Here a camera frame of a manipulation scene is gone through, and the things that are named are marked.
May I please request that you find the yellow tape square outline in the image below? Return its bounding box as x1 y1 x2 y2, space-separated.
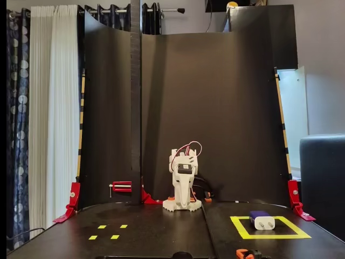
229 215 313 240

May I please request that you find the black corrugated backdrop sheet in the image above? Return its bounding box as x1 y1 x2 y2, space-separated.
78 11 293 210

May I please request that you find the silver curtain rod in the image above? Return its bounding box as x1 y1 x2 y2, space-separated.
86 8 186 15

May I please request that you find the tall black ribbed post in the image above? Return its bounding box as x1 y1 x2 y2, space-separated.
130 0 143 207

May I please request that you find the red corner bracket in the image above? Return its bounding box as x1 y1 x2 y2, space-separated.
287 179 316 222
53 182 81 224

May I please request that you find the blue dotted curtain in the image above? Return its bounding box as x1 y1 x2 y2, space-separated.
77 2 162 71
6 8 31 250

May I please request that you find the thin black hanging cable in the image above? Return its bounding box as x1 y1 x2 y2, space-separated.
205 0 214 33

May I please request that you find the blue white charger block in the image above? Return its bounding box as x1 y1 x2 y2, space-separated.
248 210 276 231

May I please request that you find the black floor cable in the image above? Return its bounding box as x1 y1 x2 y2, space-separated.
6 227 46 241

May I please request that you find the red white servo cable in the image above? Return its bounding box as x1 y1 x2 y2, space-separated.
172 140 203 173

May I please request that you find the red screw clamp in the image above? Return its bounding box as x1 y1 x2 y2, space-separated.
108 181 133 199

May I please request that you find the white pleated curtain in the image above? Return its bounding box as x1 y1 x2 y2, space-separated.
28 4 81 240

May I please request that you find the red post foot bracket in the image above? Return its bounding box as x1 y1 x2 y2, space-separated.
140 176 164 205

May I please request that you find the yellow black striped stick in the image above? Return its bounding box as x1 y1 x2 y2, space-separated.
76 69 86 180
273 67 293 181

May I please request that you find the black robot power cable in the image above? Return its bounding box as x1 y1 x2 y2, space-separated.
192 176 215 196

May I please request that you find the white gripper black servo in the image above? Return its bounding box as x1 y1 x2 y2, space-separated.
174 161 197 210

